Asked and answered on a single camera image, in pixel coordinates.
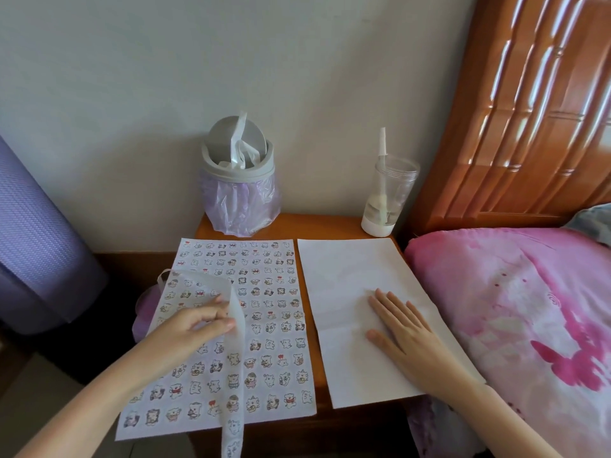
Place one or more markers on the white paper sheet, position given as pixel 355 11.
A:
pixel 348 281
pixel 260 414

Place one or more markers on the person's left forearm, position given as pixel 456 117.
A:
pixel 81 410

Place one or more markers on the person's left hand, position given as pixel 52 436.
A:
pixel 191 333

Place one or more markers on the wooden bed headboard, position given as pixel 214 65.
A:
pixel 525 138

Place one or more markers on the white straw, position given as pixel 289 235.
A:
pixel 382 143

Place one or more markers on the purple plastic container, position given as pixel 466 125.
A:
pixel 143 310

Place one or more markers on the grey trash bin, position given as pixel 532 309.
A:
pixel 238 174

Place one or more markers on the grey pillow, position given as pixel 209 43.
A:
pixel 589 224

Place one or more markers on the clear cup with white base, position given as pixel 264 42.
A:
pixel 377 228

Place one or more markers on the long white sticker strip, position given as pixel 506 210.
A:
pixel 236 424

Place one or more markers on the white backing scraps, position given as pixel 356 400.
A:
pixel 237 147

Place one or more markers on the purple rolled mat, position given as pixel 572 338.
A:
pixel 43 243

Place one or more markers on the wooden nightstand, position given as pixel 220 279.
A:
pixel 315 228

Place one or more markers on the person's right hand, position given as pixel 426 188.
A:
pixel 420 352

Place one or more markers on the pink floral bedding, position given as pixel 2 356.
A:
pixel 525 305

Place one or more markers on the purple plastic bin bag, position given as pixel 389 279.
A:
pixel 238 205

